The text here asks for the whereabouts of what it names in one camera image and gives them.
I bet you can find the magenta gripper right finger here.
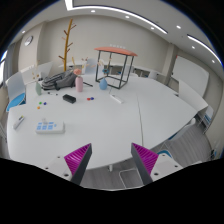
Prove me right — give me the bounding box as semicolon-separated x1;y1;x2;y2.
131;143;158;185

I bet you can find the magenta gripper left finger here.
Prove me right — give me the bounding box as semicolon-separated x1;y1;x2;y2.
64;144;92;185

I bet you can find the white charger plug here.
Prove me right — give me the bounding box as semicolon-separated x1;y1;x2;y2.
42;118;47;124

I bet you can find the black rectangular box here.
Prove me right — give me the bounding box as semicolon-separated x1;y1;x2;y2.
63;94;76;104

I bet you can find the white flat device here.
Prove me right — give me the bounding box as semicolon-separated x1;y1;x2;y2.
110;95;123;104

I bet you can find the small coloured magnets group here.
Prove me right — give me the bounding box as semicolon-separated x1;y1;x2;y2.
37;102;47;110

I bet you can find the white remote control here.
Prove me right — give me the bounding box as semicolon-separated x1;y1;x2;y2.
13;116;25;130

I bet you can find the blue vase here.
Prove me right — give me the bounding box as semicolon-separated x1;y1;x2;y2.
99;78;108;90

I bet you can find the grey backpack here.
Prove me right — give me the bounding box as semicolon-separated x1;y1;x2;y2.
42;70;76;90

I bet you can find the pink vase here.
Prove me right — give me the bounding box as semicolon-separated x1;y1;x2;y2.
73;69;83;92

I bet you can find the green vase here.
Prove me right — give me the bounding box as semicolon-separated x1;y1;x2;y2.
35;82;42;96

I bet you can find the blue seat white chair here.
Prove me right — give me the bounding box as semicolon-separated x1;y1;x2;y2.
6;72;26;111

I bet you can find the wooden coat tree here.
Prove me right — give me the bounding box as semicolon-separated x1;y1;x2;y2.
58;18;76;71

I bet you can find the black frame orange-top stand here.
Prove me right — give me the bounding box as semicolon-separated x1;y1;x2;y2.
95;47;137;89

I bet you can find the round wall clock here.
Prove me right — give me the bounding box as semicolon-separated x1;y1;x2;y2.
24;36;34;46

